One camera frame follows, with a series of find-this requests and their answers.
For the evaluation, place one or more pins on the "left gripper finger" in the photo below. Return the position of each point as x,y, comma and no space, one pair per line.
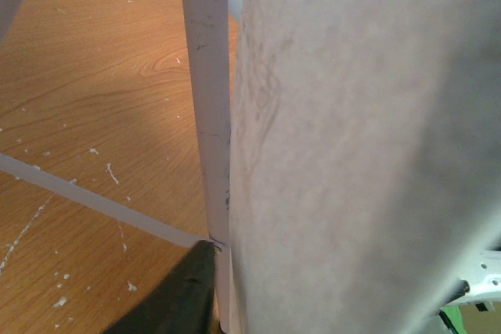
183,302

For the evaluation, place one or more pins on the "white sheet music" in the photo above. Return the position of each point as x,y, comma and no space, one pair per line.
365,164

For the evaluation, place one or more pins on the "white music stand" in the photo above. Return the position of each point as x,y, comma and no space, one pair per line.
206,24

